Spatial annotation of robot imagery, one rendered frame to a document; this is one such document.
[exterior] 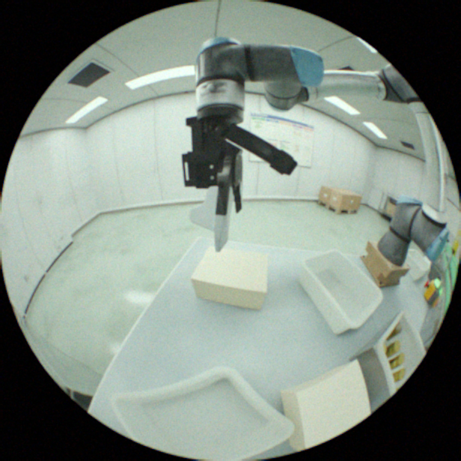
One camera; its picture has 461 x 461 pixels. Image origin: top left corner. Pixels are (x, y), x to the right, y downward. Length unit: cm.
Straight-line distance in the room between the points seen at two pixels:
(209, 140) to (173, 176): 317
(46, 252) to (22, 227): 74
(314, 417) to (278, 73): 47
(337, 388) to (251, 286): 25
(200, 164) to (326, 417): 42
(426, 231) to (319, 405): 45
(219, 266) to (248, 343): 18
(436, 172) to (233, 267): 58
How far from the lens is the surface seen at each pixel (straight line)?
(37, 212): 332
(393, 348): 42
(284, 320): 34
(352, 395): 30
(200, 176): 21
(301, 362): 33
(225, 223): 17
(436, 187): 49
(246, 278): 29
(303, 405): 25
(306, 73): 25
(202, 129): 22
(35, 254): 328
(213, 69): 23
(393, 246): 60
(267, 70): 24
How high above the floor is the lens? 105
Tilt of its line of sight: 30 degrees down
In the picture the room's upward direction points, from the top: straight up
